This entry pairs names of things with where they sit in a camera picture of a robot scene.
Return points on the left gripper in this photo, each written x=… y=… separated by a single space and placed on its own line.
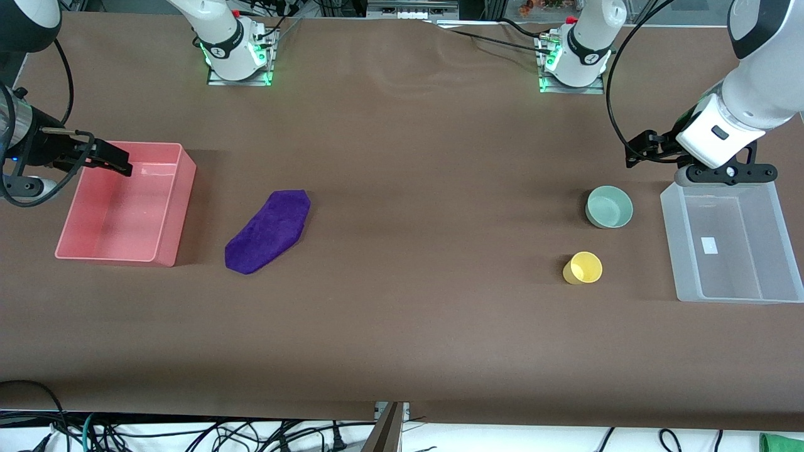
x=663 y=148

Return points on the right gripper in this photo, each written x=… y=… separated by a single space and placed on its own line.
x=43 y=150

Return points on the green bowl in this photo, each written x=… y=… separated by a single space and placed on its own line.
x=609 y=207

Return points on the purple cloth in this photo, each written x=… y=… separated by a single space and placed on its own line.
x=269 y=233

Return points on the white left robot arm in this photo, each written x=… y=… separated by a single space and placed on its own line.
x=763 y=81

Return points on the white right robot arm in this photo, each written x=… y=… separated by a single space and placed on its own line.
x=221 y=37

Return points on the yellow cup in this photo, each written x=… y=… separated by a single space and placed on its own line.
x=584 y=269

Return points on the pink plastic bin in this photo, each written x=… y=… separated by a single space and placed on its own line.
x=125 y=210

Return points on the white label sticker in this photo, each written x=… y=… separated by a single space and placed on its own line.
x=709 y=245

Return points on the clear plastic bin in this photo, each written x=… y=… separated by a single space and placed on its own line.
x=732 y=245

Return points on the grey power strip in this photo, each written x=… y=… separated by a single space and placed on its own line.
x=411 y=9

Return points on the green plastic object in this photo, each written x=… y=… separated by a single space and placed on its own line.
x=782 y=442

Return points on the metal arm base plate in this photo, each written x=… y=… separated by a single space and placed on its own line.
x=242 y=80
x=568 y=88

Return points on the wooden post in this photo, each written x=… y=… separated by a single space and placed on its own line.
x=386 y=430

